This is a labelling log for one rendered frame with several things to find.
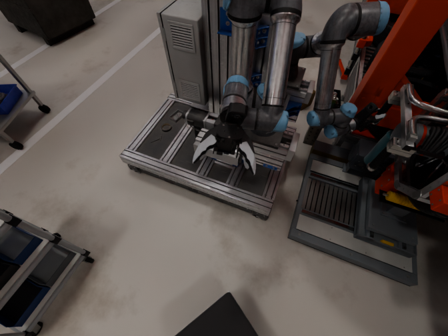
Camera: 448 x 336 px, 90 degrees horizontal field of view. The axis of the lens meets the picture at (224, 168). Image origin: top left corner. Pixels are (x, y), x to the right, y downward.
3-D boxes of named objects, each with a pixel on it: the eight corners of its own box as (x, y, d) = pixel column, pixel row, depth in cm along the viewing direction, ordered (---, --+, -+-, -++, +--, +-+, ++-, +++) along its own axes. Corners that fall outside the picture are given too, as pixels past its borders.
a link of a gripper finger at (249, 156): (259, 179, 59) (241, 153, 63) (265, 167, 54) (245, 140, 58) (249, 183, 58) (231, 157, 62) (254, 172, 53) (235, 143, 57)
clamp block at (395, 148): (409, 158, 96) (417, 151, 92) (386, 151, 98) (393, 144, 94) (408, 149, 99) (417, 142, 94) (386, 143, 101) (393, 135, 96)
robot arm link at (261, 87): (278, 121, 106) (285, 98, 94) (250, 119, 107) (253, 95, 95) (278, 105, 112) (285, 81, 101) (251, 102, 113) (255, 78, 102)
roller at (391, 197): (437, 219, 125) (445, 215, 120) (380, 200, 131) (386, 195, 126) (435, 209, 128) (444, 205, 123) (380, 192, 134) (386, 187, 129)
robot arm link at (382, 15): (297, 39, 134) (360, -4, 82) (321, 37, 135) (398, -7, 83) (297, 61, 137) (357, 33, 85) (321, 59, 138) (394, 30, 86)
